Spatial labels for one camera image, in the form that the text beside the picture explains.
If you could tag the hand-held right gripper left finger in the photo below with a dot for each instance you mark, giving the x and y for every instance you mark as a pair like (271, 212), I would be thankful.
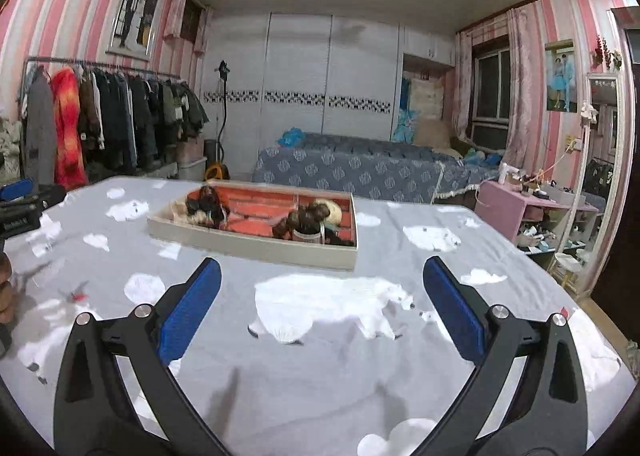
(192, 308)

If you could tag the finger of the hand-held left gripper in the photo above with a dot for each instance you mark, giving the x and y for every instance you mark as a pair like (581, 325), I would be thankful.
(15, 190)

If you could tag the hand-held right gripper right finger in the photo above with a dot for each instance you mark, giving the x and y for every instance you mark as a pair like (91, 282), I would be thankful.
(452, 308)

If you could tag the shallow tray with brick lining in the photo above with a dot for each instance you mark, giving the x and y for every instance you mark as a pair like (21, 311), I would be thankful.
(240, 246)

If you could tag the dark brown hair accessory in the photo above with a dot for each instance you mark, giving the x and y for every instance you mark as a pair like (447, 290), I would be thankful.
(207, 206)

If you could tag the person's left hand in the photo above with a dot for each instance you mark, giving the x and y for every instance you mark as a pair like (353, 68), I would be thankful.
(5, 286)

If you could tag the pink shelf table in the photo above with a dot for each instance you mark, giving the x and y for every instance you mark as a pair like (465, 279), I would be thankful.
(500, 211)

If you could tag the grey bear-print cloth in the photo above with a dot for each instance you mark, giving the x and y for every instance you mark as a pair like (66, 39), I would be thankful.
(300, 361)

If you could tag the row of hanging clothes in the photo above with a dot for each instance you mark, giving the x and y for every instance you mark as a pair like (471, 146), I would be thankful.
(120, 121)

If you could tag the white stool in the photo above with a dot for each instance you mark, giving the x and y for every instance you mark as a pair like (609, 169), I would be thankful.
(570, 263)

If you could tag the garment steamer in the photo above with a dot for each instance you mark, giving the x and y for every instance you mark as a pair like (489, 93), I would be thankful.
(217, 169)

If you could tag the plastic storage box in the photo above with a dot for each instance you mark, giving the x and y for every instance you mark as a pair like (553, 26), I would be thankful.
(191, 161)

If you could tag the metal clothes rack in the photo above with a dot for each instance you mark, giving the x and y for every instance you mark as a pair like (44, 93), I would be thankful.
(125, 71)

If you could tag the bed with blue patterned cover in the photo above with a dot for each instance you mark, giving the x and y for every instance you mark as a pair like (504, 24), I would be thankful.
(350, 166)

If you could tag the beige cushion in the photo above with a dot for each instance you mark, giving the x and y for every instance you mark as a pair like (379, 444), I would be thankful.
(434, 134)

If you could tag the blue cloth pile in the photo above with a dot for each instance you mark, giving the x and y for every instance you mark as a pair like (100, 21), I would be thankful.
(291, 137)

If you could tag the hanging blue clothes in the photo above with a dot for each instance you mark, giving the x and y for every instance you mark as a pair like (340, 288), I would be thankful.
(402, 116)

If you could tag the framed wedding photo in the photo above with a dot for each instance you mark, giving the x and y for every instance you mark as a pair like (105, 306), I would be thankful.
(136, 11)

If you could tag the large window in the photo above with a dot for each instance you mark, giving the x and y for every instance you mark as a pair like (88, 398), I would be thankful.
(492, 91)

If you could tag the pink floral curtain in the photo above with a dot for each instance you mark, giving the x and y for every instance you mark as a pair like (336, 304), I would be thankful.
(525, 86)
(462, 86)

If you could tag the white standing mirror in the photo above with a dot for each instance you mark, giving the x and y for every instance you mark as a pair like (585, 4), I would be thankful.
(620, 161)

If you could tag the small curtained window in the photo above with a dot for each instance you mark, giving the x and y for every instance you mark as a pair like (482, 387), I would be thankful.
(190, 19)

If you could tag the white wardrobe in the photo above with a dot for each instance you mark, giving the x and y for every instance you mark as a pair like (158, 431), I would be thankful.
(300, 66)

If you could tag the red artificial flowers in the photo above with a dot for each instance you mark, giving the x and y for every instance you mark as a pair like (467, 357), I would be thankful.
(606, 55)

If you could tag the wall poster of couple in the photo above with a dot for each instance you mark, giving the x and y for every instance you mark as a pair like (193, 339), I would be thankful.
(561, 76)

